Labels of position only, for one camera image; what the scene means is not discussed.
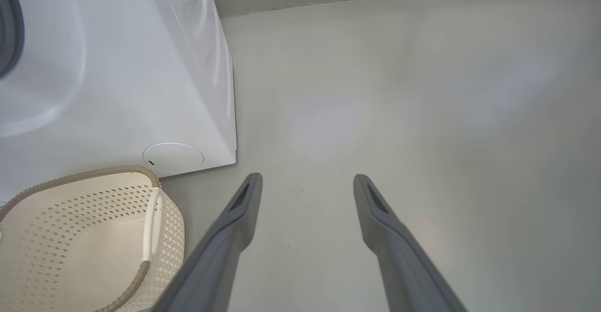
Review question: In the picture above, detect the cream perforated laundry basket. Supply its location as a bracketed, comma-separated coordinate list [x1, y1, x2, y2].
[0, 165, 185, 312]

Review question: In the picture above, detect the round white filter cover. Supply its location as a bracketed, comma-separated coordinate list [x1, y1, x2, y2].
[143, 142, 205, 173]

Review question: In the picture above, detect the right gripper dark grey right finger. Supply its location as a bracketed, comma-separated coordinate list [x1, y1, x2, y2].
[353, 174, 468, 312]

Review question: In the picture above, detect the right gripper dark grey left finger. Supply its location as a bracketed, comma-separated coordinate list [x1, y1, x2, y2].
[153, 172, 263, 312]

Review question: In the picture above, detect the white front-load washing machine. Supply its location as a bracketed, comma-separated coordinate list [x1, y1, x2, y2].
[0, 0, 237, 204]

